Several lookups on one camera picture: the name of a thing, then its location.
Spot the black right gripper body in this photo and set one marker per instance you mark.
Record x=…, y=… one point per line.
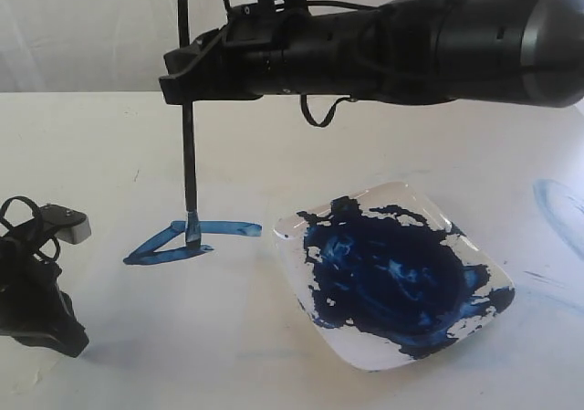
x=252, y=58

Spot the white square paint plate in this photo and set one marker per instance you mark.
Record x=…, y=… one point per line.
x=386, y=278

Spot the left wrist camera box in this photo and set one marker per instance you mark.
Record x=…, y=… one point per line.
x=65, y=224

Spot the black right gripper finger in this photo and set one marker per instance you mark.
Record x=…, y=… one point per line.
x=201, y=84
x=202, y=57

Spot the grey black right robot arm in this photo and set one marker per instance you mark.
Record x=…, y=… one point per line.
x=407, y=52

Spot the white backdrop cloth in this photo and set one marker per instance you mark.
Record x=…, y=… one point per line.
x=92, y=45

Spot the black paintbrush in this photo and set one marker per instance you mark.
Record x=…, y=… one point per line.
x=193, y=235

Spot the white paper sheet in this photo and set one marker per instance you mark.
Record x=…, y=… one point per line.
x=152, y=305

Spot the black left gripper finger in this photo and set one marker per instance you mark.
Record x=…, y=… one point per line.
x=35, y=342
x=70, y=335

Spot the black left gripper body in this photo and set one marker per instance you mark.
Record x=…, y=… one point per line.
x=32, y=305

